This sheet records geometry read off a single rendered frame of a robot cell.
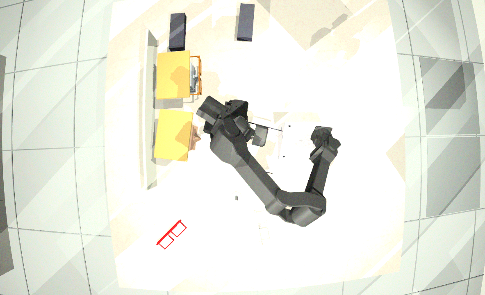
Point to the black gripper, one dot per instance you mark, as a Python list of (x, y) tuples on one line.
[(259, 136)]

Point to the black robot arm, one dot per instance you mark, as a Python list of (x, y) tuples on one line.
[(228, 141)]

